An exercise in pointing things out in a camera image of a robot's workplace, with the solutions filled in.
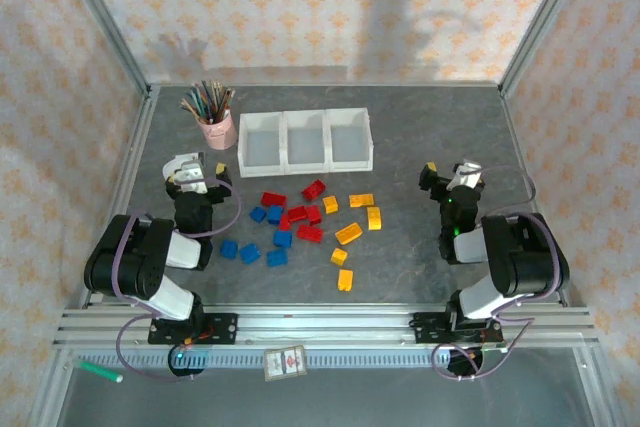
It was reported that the red curved lego brick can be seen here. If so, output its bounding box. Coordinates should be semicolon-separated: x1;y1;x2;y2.
300;179;327;202

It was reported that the long yellow lego brick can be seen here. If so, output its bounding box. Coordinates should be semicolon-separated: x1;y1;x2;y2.
334;221;364;247

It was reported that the long red lego brick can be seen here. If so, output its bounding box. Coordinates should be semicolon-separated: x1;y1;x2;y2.
295;224;325;245

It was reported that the pink cup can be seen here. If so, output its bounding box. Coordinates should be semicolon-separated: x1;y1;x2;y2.
196;109;239;151

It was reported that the bundle of coloured pencils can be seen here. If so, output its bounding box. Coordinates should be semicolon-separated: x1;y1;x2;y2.
180;78;237;125

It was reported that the aluminium table back bar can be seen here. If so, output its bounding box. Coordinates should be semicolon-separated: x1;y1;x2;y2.
148;79;502;90

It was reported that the printed card tag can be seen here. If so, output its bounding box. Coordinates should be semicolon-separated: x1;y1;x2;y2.
262;344;308;383

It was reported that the green marker pen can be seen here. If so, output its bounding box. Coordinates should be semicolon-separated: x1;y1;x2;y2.
74;358;124;385

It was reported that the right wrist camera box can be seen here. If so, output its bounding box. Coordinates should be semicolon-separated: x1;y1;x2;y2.
451;158;484;192

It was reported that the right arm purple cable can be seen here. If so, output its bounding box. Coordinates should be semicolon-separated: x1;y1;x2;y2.
431;164;559;382

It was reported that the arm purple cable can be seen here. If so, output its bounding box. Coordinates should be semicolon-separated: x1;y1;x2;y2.
114;180;242;384
431;164;559;382

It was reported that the aluminium table side rail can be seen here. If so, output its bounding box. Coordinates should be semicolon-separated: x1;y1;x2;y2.
498;86;570;306
83;86;160;306

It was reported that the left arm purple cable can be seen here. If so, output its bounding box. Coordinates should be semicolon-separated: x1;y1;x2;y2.
114;180;242;384

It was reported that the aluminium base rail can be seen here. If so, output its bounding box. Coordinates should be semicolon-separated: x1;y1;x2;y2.
52;304;600;349

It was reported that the grey slotted cable duct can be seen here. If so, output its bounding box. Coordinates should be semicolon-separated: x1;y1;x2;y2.
124;348;482;369

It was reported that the aluminium frame post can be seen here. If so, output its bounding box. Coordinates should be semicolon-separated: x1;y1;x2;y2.
53;0;153;99
498;0;597;99

